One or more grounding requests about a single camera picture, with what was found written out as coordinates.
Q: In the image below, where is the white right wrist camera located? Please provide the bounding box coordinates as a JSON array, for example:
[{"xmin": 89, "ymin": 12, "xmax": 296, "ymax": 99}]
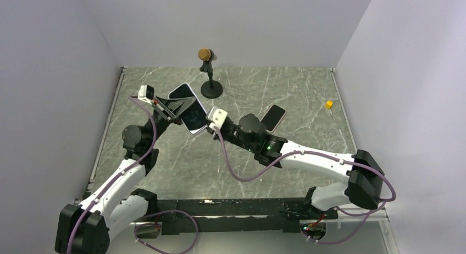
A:
[{"xmin": 206, "ymin": 106, "xmax": 228, "ymax": 130}]

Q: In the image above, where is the phone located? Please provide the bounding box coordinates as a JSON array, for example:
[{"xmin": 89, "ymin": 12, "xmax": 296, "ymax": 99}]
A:
[
  {"xmin": 168, "ymin": 82, "xmax": 207, "ymax": 135},
  {"xmin": 260, "ymin": 104, "xmax": 286, "ymax": 132}
]

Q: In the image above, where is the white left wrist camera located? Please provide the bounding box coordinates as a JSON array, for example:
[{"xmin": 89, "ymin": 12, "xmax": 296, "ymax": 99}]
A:
[{"xmin": 137, "ymin": 85, "xmax": 154, "ymax": 103}]

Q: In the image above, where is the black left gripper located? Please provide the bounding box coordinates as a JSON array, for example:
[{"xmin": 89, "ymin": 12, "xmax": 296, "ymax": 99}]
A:
[{"xmin": 145, "ymin": 96, "xmax": 201, "ymax": 148}]

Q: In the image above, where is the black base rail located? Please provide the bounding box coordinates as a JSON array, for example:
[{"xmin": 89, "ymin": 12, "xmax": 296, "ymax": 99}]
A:
[{"xmin": 149, "ymin": 197, "xmax": 338, "ymax": 235}]

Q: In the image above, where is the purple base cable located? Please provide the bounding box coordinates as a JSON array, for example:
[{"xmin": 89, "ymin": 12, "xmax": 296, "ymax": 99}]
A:
[
  {"xmin": 134, "ymin": 209, "xmax": 199, "ymax": 254},
  {"xmin": 301, "ymin": 201, "xmax": 387, "ymax": 245}
]

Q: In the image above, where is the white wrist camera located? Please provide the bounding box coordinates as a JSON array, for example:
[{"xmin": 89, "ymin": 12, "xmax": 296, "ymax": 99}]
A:
[
  {"xmin": 206, "ymin": 106, "xmax": 228, "ymax": 130},
  {"xmin": 137, "ymin": 85, "xmax": 154, "ymax": 103}
]

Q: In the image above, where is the small yellow cube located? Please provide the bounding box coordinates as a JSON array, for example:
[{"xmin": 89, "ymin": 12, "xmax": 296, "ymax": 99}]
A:
[{"xmin": 325, "ymin": 101, "xmax": 333, "ymax": 109}]

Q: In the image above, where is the black microphone stand with cork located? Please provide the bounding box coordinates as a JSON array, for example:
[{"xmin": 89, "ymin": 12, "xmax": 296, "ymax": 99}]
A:
[{"xmin": 198, "ymin": 48, "xmax": 223, "ymax": 99}]

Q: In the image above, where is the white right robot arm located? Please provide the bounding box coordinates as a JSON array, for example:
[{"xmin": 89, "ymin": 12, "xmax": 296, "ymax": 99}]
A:
[{"xmin": 207, "ymin": 109, "xmax": 385, "ymax": 219}]

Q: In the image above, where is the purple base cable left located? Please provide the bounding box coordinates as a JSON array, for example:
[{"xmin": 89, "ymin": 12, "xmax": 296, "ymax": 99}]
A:
[{"xmin": 134, "ymin": 209, "xmax": 199, "ymax": 254}]

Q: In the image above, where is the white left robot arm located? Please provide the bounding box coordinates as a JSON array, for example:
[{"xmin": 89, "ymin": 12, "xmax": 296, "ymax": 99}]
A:
[{"xmin": 54, "ymin": 96, "xmax": 197, "ymax": 253}]

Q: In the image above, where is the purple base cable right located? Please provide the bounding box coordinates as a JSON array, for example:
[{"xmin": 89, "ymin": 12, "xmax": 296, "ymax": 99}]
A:
[{"xmin": 301, "ymin": 201, "xmax": 387, "ymax": 245}]

